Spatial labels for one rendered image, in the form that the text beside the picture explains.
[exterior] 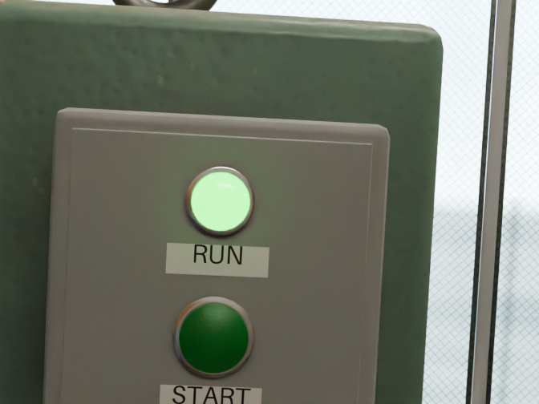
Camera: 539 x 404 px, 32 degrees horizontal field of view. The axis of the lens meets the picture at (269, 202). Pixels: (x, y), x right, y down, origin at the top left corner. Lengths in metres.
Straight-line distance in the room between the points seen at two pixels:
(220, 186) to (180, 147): 0.02
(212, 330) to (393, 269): 0.09
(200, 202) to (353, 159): 0.05
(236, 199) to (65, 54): 0.10
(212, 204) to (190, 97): 0.08
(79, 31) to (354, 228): 0.13
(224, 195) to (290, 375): 0.06
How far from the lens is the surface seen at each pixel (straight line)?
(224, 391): 0.29
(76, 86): 0.34
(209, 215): 0.27
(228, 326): 0.28
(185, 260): 0.28
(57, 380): 0.29
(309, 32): 0.34
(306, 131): 0.28
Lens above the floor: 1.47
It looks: 3 degrees down
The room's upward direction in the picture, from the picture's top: 3 degrees clockwise
